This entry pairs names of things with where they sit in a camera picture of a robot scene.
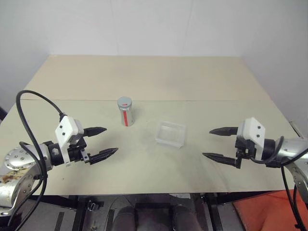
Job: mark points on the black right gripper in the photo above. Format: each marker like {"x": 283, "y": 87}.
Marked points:
{"x": 245, "y": 149}

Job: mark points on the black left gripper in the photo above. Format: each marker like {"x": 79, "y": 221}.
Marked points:
{"x": 75, "y": 154}

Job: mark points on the silver can with red stripe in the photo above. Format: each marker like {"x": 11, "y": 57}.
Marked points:
{"x": 130, "y": 119}

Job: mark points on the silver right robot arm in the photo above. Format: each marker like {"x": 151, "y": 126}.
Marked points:
{"x": 291, "y": 146}

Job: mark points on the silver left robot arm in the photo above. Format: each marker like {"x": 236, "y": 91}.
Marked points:
{"x": 16, "y": 156}

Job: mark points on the grey bottle cap red mark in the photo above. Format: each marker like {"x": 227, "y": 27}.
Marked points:
{"x": 124, "y": 102}

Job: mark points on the clear plastic tray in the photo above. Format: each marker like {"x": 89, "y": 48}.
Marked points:
{"x": 168, "y": 134}

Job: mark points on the black clamp buckle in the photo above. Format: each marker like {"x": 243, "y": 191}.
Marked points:
{"x": 94, "y": 206}

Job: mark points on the orange cushion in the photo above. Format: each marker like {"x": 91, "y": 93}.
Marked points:
{"x": 264, "y": 211}

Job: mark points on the dark rounded shape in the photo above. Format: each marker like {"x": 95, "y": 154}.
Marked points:
{"x": 125, "y": 220}
{"x": 186, "y": 220}

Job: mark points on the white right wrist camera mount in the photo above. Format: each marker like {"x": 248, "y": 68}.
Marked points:
{"x": 252, "y": 131}

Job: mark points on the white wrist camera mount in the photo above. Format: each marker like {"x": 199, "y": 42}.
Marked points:
{"x": 65, "y": 128}
{"x": 252, "y": 131}

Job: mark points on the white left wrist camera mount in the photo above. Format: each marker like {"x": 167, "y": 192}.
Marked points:
{"x": 65, "y": 128}

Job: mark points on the black table frame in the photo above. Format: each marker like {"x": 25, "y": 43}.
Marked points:
{"x": 77, "y": 209}

